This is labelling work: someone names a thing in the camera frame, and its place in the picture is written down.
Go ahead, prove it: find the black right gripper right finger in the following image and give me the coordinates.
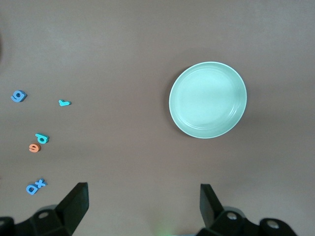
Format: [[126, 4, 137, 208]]
[[196, 183, 298, 236]]

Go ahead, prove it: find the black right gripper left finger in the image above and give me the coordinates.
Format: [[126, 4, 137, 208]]
[[0, 182, 89, 236]]

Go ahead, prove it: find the teal foam letter d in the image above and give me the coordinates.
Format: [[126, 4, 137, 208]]
[[34, 133, 49, 144]]

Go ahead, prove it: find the blue foam capital D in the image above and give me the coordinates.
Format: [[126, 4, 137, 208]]
[[26, 183, 38, 196]]

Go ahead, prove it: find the mint green round plate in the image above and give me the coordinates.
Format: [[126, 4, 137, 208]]
[[168, 61, 248, 139]]

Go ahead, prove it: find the blue foam letter g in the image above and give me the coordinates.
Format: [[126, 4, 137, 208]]
[[10, 90, 27, 103]]

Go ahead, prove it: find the brown table cover mat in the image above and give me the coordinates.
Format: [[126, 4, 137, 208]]
[[0, 0, 315, 236]]

